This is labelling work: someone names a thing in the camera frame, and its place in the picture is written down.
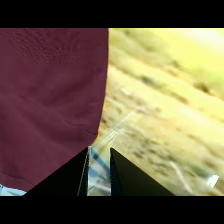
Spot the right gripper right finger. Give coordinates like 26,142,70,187
109,147,176,197

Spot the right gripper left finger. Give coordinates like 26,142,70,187
23,146,91,197

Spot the maroon garment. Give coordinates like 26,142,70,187
0,27,110,193

